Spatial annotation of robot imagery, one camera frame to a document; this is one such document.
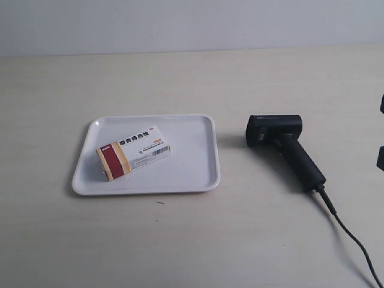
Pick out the white plastic tray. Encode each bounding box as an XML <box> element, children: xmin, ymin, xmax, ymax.
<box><xmin>71</xmin><ymin>114</ymin><xmax>220</xmax><ymax>196</ymax></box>

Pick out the white red medicine box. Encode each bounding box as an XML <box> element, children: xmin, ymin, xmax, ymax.
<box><xmin>96</xmin><ymin>126</ymin><xmax>171</xmax><ymax>181</ymax></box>

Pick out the black scanner cable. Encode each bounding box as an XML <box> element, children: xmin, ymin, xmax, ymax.
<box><xmin>313</xmin><ymin>187</ymin><xmax>384</xmax><ymax>288</ymax></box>

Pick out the black handheld barcode scanner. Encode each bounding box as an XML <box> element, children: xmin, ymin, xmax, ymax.
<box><xmin>245</xmin><ymin>115</ymin><xmax>326</xmax><ymax>193</ymax></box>

